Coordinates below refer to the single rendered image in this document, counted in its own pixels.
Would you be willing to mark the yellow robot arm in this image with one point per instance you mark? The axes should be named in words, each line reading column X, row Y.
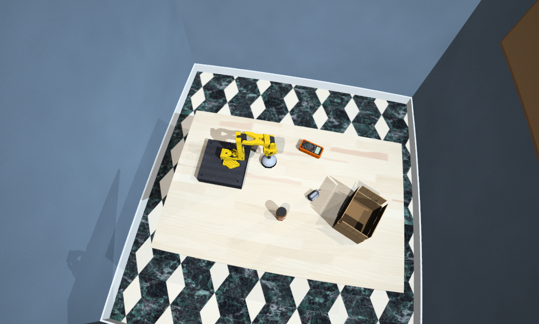
column 230, row 156

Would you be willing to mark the orange pocket multimeter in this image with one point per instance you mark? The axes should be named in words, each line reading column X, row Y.
column 311, row 149

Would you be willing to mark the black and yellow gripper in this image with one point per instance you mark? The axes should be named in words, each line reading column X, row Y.
column 269, row 152

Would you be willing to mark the grey metal dome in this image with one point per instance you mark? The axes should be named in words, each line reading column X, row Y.
column 268, row 162

